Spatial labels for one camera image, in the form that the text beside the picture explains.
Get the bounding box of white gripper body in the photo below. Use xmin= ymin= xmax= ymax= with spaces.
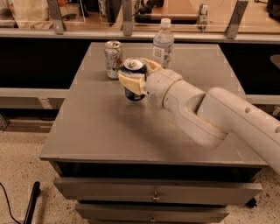
xmin=146 ymin=69 xmax=183 ymax=109

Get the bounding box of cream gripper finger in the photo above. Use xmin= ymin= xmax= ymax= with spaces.
xmin=143 ymin=58 xmax=162 ymax=75
xmin=118 ymin=71 xmax=146 ymax=95

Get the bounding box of blue pepsi can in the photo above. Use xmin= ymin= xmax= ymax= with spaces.
xmin=122 ymin=57 xmax=147 ymax=102

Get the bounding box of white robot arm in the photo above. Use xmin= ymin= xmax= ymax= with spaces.
xmin=118 ymin=59 xmax=280 ymax=173

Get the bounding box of silver green 7up can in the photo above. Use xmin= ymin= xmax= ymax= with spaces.
xmin=104 ymin=40 xmax=123 ymax=80

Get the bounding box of clear plastic water bottle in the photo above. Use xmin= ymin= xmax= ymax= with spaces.
xmin=152 ymin=18 xmax=174 ymax=68

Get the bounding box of grey drawer cabinet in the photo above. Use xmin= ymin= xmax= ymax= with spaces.
xmin=41 ymin=43 xmax=270 ymax=210

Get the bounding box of grey upper drawer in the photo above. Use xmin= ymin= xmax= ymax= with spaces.
xmin=53 ymin=178 xmax=262 ymax=206

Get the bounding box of grey drawer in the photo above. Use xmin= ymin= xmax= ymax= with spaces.
xmin=53 ymin=178 xmax=262 ymax=206
xmin=75 ymin=204 xmax=228 ymax=224

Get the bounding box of grey lower drawer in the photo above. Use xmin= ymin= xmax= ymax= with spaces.
xmin=75 ymin=204 xmax=228 ymax=224

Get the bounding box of black pole on floor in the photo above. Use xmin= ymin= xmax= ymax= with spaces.
xmin=24 ymin=181 xmax=40 ymax=224

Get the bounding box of grey metal rail bracket middle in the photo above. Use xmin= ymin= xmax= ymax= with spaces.
xmin=122 ymin=0 xmax=133 ymax=37

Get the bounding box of grey metal rail bracket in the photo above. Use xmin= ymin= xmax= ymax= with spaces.
xmin=46 ymin=0 xmax=66 ymax=35
xmin=225 ymin=0 xmax=249 ymax=39
xmin=122 ymin=0 xmax=133 ymax=37

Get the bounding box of grey metal rail bracket right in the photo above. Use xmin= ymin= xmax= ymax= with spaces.
xmin=225 ymin=0 xmax=249 ymax=39

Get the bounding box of grey metal rail bracket left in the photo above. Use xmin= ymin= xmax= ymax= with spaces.
xmin=46 ymin=0 xmax=66 ymax=35

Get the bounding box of black floor cable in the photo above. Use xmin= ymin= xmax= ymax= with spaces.
xmin=0 ymin=182 xmax=21 ymax=224

